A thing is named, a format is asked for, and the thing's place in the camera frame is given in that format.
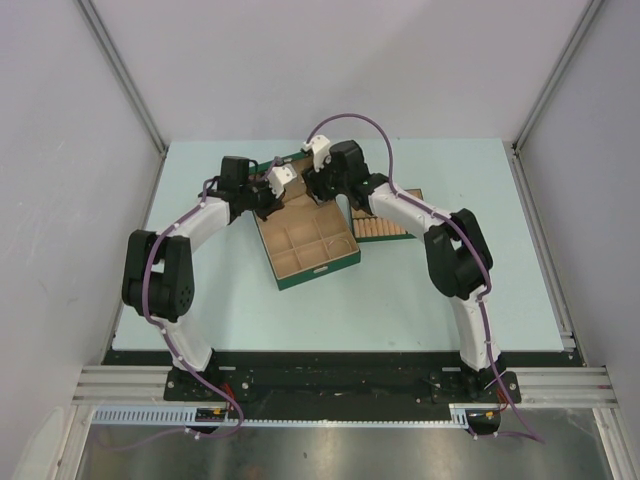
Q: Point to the slotted cable duct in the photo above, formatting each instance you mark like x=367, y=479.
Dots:
x=414, y=414

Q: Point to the aluminium frame post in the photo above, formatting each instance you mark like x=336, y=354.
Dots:
x=114, y=59
x=568, y=53

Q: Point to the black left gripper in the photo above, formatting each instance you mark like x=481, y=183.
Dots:
x=274, y=203

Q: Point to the aluminium frame post left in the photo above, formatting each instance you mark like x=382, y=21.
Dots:
x=114, y=59

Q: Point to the green jewelry box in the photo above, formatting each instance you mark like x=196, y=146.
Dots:
x=305, y=241

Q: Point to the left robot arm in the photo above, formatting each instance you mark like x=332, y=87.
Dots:
x=158, y=280

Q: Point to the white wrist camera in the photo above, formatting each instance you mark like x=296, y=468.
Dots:
x=279, y=177
x=318, y=148

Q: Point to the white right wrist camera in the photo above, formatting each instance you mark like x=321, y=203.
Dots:
x=318, y=148

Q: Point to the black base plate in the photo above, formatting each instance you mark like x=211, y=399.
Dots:
x=258, y=379

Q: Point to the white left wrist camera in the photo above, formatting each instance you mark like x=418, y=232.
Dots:
x=279, y=177

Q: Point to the aluminium front rail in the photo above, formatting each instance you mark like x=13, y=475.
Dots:
x=121, y=385

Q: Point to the aluminium frame post right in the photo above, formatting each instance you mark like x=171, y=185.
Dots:
x=568, y=53

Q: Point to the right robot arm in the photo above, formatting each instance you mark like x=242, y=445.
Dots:
x=457, y=255

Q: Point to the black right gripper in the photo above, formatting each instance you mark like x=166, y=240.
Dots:
x=313, y=180

